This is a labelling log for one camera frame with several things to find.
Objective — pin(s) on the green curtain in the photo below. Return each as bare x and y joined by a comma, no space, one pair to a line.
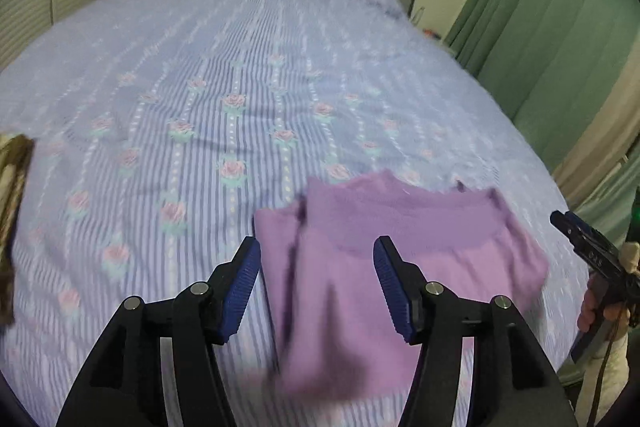
549,64

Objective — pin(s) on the person's right hand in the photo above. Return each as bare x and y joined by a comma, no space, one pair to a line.
629,258

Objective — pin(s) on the blue floral bedspread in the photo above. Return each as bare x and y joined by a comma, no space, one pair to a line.
162,126

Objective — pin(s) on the brown striped folded garment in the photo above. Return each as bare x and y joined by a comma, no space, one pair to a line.
16,154

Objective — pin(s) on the purple green-striped sweater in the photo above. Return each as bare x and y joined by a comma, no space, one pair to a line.
345,268

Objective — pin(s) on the beige curtain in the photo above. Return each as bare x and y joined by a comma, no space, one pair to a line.
605,141

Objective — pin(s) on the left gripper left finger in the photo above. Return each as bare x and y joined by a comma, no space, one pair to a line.
155,356

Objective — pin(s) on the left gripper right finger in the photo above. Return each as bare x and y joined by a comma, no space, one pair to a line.
513,382

